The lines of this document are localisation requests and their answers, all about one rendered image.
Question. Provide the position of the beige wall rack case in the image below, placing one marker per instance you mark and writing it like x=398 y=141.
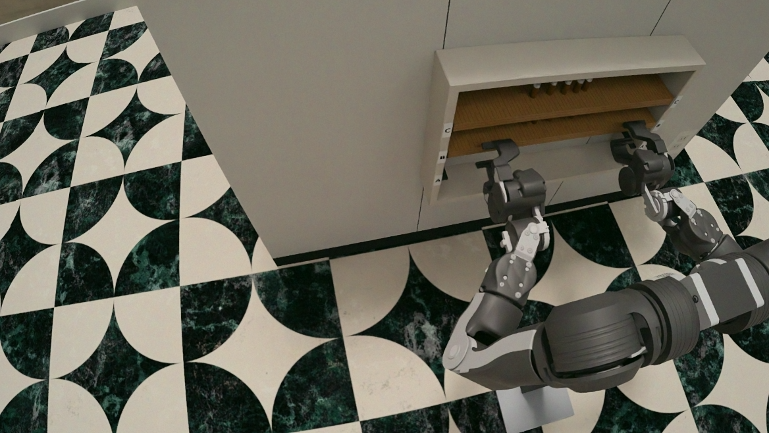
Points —
x=513 y=64

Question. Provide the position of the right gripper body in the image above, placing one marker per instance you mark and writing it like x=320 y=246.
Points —
x=646 y=172

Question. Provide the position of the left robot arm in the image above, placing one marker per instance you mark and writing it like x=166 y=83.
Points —
x=620 y=331

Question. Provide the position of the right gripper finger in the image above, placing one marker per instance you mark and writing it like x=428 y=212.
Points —
x=639 y=131
x=619 y=150

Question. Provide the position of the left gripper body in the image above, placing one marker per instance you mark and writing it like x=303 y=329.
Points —
x=526 y=195

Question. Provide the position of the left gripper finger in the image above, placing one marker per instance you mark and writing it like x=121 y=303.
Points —
x=487 y=185
x=507 y=151

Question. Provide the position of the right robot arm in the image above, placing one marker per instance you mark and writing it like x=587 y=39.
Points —
x=699 y=236

